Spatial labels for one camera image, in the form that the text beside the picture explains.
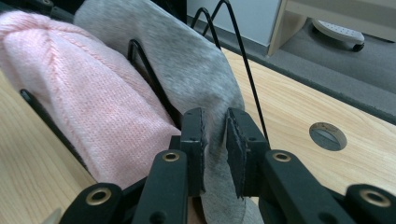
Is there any light wooden desk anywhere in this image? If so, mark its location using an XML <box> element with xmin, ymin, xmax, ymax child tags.
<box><xmin>266</xmin><ymin>0</ymin><xmax>396</xmax><ymax>58</ymax></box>

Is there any pink knitted beanie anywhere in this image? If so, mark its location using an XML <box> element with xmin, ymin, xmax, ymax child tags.
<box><xmin>0</xmin><ymin>10</ymin><xmax>182</xmax><ymax>189</ymax></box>

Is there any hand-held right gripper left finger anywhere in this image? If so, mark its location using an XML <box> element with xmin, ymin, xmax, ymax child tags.
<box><xmin>169</xmin><ymin>106</ymin><xmax>208</xmax><ymax>198</ymax></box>

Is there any grey beanie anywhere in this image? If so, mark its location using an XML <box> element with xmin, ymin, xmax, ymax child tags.
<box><xmin>73</xmin><ymin>0</ymin><xmax>266</xmax><ymax>224</ymax></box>

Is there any round table grommet hole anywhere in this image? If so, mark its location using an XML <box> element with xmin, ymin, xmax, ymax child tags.
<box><xmin>308</xmin><ymin>121</ymin><xmax>348</xmax><ymax>152</ymax></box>

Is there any white cabinet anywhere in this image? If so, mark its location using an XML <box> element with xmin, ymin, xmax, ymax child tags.
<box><xmin>186</xmin><ymin>0</ymin><xmax>283</xmax><ymax>48</ymax></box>

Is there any black wire triangular rack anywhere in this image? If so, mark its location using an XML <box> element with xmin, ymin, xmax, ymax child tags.
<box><xmin>19</xmin><ymin>0</ymin><xmax>272</xmax><ymax>188</ymax></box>

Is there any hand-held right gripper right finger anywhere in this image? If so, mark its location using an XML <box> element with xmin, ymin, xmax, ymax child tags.
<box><xmin>225</xmin><ymin>106</ymin><xmax>272</xmax><ymax>200</ymax></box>

